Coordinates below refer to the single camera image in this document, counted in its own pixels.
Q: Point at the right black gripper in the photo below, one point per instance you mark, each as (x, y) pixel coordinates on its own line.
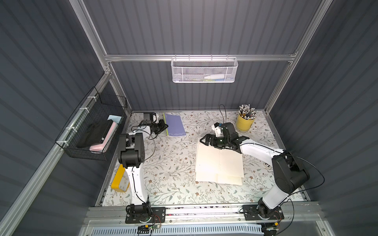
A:
(215, 140)

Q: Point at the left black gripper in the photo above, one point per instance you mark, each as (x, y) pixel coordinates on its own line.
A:
(159, 127)

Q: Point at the purple cover notebook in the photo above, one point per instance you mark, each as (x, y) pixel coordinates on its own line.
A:
(175, 125)

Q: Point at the cream lined notebook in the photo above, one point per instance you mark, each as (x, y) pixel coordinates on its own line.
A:
(221, 166)

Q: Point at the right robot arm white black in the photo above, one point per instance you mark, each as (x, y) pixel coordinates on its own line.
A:
(289, 172)

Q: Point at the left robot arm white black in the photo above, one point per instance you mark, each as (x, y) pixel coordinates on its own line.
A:
(131, 155)

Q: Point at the yellow pencil cup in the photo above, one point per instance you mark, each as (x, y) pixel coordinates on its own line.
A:
(243, 125)

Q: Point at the bundle of pencils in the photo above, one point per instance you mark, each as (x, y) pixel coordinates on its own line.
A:
(246, 112)

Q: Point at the light blue sticky notes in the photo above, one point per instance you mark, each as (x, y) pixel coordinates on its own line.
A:
(116, 119)

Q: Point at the white tube in basket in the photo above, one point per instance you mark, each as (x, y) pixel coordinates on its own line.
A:
(215, 77)

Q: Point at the yellow framed box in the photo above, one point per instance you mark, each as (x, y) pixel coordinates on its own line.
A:
(121, 181)

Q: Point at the black pouch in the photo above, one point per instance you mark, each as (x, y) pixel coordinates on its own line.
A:
(89, 137)

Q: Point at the white wire mesh basket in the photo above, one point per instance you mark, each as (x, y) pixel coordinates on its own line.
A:
(194, 69)

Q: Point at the black wire wall basket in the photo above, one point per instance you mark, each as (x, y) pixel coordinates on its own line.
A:
(94, 108)

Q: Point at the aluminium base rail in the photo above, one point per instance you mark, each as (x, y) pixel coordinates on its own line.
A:
(205, 214)

